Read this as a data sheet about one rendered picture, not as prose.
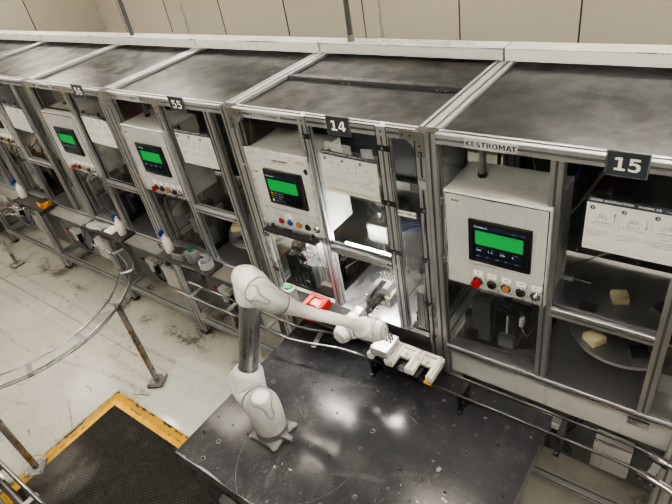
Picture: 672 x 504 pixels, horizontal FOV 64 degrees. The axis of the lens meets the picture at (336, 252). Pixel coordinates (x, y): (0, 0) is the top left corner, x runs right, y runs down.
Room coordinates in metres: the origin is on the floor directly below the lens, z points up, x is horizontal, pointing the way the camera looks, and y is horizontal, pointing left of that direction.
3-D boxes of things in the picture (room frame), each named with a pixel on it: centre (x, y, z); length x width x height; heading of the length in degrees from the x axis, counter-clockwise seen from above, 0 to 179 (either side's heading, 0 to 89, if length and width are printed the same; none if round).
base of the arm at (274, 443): (1.70, 0.47, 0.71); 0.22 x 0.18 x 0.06; 48
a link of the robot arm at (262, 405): (1.72, 0.49, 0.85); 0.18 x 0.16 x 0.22; 28
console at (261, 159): (2.50, 0.12, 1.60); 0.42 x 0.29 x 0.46; 48
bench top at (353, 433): (1.59, 0.07, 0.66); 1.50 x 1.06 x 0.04; 48
